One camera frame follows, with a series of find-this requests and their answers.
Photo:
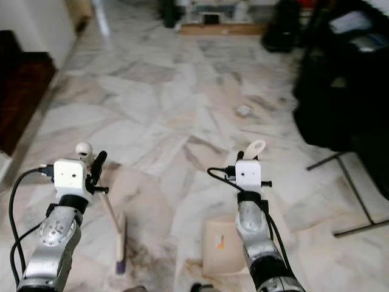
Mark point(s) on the light wooden cabinet panel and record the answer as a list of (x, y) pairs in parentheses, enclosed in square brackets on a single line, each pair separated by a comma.
[(85, 13)]

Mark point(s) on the dark metal stand legs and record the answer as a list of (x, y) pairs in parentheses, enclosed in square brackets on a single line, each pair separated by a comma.
[(354, 188)]

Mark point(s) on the narrow black upright object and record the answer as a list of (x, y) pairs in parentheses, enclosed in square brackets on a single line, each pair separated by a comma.
[(170, 13)]

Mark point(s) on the grey robot right foot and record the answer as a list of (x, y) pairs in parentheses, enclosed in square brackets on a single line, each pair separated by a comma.
[(202, 287)]

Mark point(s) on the beige hand broom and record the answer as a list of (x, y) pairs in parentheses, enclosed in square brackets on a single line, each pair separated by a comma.
[(121, 243)]

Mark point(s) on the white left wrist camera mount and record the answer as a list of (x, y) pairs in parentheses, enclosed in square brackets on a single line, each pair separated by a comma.
[(70, 177)]

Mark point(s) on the dark brown wooden stair step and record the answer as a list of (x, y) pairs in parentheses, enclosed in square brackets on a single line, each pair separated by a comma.
[(24, 91)]

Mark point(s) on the white appliance cluster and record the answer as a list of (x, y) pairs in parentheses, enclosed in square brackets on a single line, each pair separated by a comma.
[(225, 11)]

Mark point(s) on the large black bag pile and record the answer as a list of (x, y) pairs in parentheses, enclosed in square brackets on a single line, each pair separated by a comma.
[(340, 91)]

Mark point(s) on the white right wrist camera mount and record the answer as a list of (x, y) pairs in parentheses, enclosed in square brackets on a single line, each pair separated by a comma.
[(248, 176)]

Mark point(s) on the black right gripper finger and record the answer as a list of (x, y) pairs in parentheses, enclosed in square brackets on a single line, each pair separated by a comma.
[(240, 156)]

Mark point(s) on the long wooden board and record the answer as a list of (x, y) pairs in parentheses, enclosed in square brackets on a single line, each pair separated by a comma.
[(222, 29)]

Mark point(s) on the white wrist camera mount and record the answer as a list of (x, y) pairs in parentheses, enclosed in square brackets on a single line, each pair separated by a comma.
[(248, 176), (70, 177)]

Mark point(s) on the small grey paper scrap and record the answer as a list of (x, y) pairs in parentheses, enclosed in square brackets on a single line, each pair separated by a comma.
[(244, 111)]

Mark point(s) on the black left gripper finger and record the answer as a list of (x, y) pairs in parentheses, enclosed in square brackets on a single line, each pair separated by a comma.
[(99, 167)]

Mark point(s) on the small black bag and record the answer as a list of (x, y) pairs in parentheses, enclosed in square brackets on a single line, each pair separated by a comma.
[(281, 27)]

